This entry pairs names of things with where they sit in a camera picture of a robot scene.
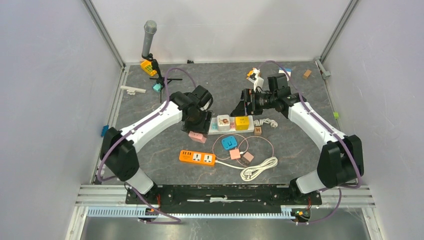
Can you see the grey microphone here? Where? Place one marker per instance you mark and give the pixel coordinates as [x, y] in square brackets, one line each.
[150, 28]

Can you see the white cube socket adapter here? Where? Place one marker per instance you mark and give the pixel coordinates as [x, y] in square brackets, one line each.
[223, 122]

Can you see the blue socket adapter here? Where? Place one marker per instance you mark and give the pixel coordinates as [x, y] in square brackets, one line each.
[229, 142]

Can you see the brown wooden block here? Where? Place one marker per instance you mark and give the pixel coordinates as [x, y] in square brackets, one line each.
[307, 74]

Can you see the orange green toy blocks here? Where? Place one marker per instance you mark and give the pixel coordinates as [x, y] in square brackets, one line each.
[253, 75]

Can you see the white power strip cord plug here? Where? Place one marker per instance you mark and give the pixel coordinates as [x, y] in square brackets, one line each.
[261, 122]

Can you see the teal small cube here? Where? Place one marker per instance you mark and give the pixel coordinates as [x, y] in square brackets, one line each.
[157, 87]

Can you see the dusty pink usb adapter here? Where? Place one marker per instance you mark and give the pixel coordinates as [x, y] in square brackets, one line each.
[246, 159]

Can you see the white flat plastic piece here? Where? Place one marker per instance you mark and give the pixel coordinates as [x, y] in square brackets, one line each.
[132, 90]

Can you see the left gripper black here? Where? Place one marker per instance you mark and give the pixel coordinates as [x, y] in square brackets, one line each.
[203, 127]

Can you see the wooden letter cube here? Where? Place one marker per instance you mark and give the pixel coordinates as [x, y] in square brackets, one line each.
[258, 130]

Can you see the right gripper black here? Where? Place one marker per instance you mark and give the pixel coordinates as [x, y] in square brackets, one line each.
[252, 108]

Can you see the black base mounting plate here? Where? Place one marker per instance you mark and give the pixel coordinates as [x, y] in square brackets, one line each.
[228, 198]

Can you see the yellow cube socket adapter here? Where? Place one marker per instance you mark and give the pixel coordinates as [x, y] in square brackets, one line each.
[242, 123]

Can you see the white multicolour power strip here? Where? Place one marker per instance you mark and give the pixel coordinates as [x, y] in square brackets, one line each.
[214, 131]

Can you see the blue clip left rail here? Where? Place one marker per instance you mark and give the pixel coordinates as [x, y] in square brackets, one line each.
[104, 130]

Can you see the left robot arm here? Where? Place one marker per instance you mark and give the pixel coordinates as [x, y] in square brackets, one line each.
[119, 149]

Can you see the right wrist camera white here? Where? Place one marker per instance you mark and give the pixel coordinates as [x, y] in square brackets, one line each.
[258, 83]

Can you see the large pink cube adapter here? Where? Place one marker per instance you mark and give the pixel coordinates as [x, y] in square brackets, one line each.
[197, 137]

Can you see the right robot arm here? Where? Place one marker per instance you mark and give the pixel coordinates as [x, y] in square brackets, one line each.
[341, 156]

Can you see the orange power strip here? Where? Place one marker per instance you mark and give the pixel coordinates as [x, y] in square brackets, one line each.
[198, 158]

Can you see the small pink charger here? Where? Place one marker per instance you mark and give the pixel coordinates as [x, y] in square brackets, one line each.
[235, 154]

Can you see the white blue toy block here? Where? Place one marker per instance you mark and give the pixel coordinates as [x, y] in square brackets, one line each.
[288, 70]

